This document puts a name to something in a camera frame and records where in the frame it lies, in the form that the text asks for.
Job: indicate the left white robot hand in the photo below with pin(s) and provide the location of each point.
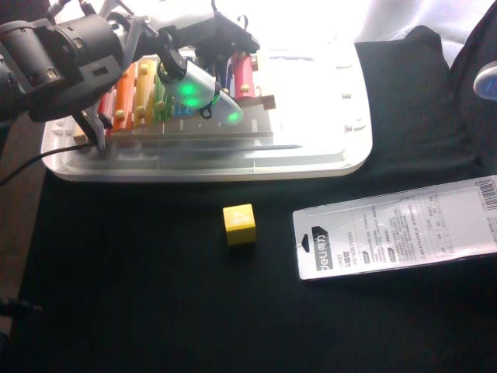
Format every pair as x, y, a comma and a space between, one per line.
190, 83

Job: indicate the rainbow wooden xylophone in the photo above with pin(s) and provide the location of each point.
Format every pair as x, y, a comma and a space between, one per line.
128, 97

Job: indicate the silver blister package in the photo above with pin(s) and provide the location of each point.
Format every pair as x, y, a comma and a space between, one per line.
407, 233

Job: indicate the white plastic tray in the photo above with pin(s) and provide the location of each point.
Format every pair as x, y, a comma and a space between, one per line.
310, 128

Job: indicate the yellow wooden block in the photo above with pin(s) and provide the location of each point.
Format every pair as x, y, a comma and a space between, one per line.
240, 225

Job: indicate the black table cloth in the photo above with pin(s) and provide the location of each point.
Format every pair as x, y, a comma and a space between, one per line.
155, 311

